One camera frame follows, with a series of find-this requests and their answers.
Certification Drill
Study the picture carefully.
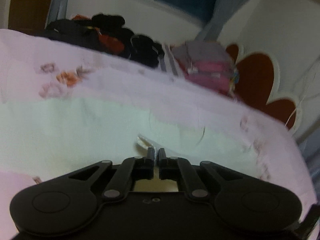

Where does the cream white knit sweater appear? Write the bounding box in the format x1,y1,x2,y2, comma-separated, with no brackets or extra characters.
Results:
1,99,261,180

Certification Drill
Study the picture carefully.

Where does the folded grey pink clothes stack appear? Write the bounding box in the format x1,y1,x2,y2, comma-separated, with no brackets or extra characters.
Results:
171,41,238,96

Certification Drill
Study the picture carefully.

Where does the black and red clothes pile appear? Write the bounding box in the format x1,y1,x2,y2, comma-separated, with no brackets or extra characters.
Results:
39,14,165,68

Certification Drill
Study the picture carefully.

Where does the pink floral bed sheet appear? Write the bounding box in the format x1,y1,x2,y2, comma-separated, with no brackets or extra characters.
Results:
1,29,319,239

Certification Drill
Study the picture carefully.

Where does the red and white headboard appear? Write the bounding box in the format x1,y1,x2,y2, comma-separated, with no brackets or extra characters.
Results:
226,42,304,133

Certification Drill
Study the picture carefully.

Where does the left grey curtain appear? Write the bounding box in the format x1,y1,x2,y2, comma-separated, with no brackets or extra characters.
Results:
46,0,68,26

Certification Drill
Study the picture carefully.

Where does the grey curtain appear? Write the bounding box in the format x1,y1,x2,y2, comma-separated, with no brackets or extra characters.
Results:
195,0,249,41
46,0,68,26

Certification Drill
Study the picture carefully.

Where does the right grey curtain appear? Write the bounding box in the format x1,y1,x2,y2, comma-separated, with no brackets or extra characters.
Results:
195,0,249,41

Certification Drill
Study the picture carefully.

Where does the brown wooden door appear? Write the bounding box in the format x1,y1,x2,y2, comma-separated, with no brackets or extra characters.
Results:
8,0,52,34

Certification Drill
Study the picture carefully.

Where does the white hanging cable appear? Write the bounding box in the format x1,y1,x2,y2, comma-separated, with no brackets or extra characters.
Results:
285,55,320,128

